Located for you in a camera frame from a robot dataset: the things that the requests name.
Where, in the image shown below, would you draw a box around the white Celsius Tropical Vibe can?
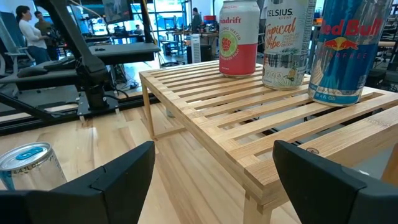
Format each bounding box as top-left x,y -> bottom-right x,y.
262,0 -> 317,91

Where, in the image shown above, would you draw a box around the white tower heater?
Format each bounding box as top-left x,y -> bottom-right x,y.
190,33 -> 201,64

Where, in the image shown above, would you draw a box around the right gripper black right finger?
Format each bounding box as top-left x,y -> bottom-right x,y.
272,139 -> 398,224

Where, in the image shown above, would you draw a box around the grey office chair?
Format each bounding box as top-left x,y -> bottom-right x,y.
0,12 -> 35,97

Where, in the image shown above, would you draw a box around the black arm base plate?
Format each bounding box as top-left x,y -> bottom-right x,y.
76,91 -> 121,118

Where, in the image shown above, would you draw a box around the blue silver Red Bull can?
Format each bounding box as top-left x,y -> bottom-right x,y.
307,0 -> 394,107
0,141 -> 68,191

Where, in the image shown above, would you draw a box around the slatted wooden shelf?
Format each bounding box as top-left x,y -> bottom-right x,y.
139,58 -> 398,224

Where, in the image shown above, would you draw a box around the grey red Spindrift can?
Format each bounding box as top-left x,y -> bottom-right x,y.
218,0 -> 261,78

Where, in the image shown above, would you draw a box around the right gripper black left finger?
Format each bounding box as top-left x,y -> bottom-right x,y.
0,141 -> 156,224

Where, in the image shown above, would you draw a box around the black desk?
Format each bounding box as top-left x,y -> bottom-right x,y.
0,42 -> 162,93

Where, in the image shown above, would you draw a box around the person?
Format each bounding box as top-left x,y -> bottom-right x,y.
15,5 -> 50,65
33,11 -> 60,62
191,7 -> 203,32

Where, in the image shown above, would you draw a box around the black keyboard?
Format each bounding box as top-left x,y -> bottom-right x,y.
43,58 -> 77,71

